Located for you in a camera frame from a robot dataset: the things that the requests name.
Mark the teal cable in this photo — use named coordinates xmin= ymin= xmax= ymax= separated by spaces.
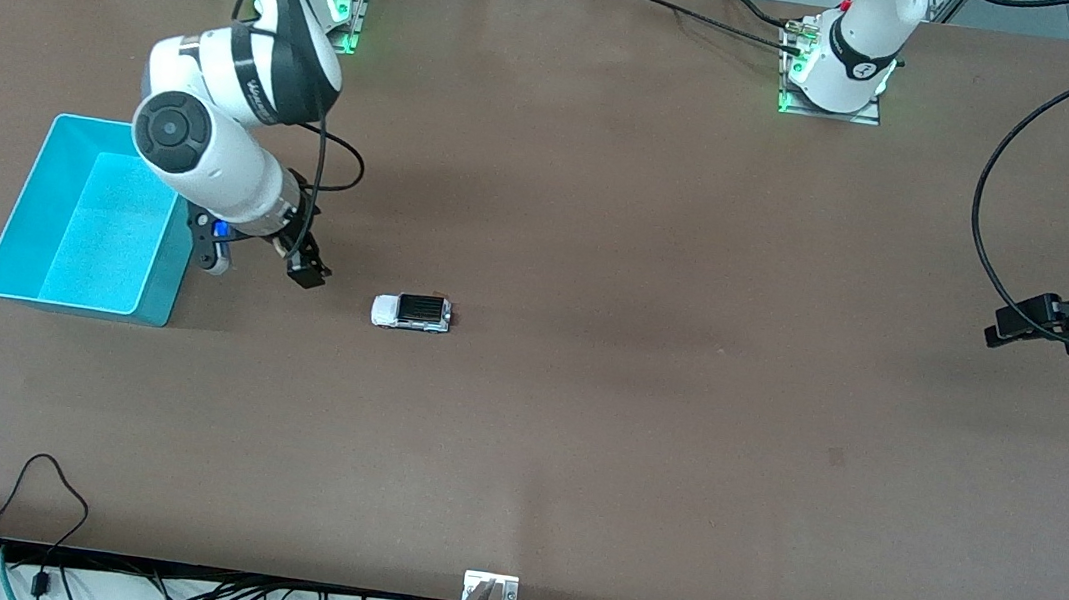
xmin=0 ymin=545 xmax=26 ymax=600

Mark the short black table cable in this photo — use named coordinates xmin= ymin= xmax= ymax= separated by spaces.
xmin=715 ymin=0 xmax=803 ymax=31

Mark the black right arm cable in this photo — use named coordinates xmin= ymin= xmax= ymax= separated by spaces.
xmin=291 ymin=117 xmax=372 ymax=198

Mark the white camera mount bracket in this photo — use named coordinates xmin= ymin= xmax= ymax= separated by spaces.
xmin=461 ymin=570 xmax=521 ymax=600

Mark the turquoise plastic bin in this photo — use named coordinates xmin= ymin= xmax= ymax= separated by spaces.
xmin=0 ymin=106 xmax=209 ymax=331

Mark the long black table cable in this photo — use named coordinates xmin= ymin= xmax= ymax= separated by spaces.
xmin=615 ymin=0 xmax=810 ymax=58

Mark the thin black looped cable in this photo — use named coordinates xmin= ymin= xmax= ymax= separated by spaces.
xmin=0 ymin=448 xmax=96 ymax=600

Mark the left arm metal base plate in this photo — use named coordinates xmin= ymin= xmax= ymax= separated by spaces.
xmin=775 ymin=15 xmax=892 ymax=127

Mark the white jeep toy black roof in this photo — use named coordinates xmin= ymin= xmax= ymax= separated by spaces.
xmin=368 ymin=289 xmax=455 ymax=337

